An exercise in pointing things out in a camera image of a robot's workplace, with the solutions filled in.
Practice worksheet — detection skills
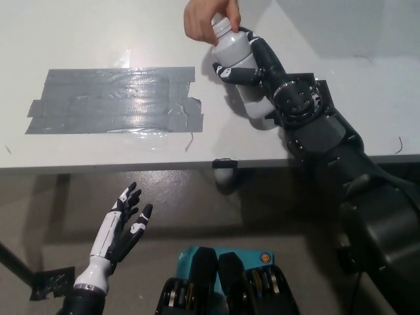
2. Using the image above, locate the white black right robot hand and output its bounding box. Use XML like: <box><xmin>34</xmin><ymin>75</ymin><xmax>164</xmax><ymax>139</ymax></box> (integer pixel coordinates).
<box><xmin>211</xmin><ymin>26</ymin><xmax>288</xmax><ymax>99</ymax></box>

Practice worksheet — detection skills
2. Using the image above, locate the white round table foot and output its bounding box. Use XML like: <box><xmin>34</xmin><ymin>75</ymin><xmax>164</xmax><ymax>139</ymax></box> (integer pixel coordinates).
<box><xmin>214</xmin><ymin>167</ymin><xmax>244</xmax><ymax>197</ymax></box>

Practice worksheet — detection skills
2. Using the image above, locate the grey duct tape patch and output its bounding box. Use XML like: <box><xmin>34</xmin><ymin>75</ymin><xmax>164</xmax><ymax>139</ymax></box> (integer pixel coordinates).
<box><xmin>25</xmin><ymin>66</ymin><xmax>205</xmax><ymax>135</ymax></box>

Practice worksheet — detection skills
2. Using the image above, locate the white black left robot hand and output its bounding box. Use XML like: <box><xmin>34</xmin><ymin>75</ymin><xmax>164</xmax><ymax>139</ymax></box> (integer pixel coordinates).
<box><xmin>90</xmin><ymin>182</ymin><xmax>154</xmax><ymax>265</ymax></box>

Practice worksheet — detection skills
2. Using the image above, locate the white ribbed plastic bottle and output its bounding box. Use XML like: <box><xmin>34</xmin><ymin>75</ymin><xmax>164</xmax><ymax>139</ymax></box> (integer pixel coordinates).
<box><xmin>209</xmin><ymin>16</ymin><xmax>277</xmax><ymax>119</ymax></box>

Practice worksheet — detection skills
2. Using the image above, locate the black tape floor patch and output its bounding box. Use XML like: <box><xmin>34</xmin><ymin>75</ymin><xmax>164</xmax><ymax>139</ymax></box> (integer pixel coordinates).
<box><xmin>30</xmin><ymin>266</ymin><xmax>76</xmax><ymax>301</ymax></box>

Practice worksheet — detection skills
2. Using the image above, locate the bare person hand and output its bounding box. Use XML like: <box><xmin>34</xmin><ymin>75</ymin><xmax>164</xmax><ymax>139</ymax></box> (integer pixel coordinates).
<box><xmin>183</xmin><ymin>0</ymin><xmax>243</xmax><ymax>46</ymax></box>

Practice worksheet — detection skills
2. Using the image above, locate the black tape square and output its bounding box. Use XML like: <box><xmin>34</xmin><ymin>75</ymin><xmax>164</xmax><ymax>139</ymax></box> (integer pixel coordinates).
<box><xmin>264</xmin><ymin>78</ymin><xmax>336</xmax><ymax>128</ymax></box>

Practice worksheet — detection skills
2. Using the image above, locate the black slanted table leg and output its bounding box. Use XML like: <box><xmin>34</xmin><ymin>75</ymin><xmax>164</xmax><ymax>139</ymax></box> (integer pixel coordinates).
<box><xmin>0</xmin><ymin>241</ymin><xmax>37</xmax><ymax>291</ymax></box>

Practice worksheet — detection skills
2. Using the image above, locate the black robot torso teal top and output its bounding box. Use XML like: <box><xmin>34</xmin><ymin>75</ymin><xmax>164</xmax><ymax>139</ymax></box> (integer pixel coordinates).
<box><xmin>156</xmin><ymin>246</ymin><xmax>300</xmax><ymax>315</ymax></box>

